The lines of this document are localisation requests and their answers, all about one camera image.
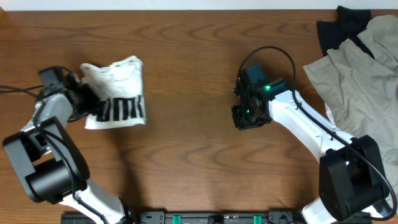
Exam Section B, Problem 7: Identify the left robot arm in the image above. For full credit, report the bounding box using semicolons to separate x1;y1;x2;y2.
2;70;135;223

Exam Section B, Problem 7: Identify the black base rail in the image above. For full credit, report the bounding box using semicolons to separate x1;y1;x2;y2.
60;211;373;224

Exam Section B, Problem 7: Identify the grey-beige garment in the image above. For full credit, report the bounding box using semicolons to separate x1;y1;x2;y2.
303;15;397;189

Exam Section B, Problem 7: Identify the black garment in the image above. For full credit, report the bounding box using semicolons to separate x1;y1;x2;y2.
317;6;374;58

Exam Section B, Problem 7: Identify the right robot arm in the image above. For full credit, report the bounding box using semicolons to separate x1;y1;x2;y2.
232;77;397;223

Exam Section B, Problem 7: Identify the white garment at right edge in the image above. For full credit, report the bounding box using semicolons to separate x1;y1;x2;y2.
325;103;340;130

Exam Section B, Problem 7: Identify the white t-shirt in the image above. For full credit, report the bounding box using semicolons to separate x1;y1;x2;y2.
80;55;147;129

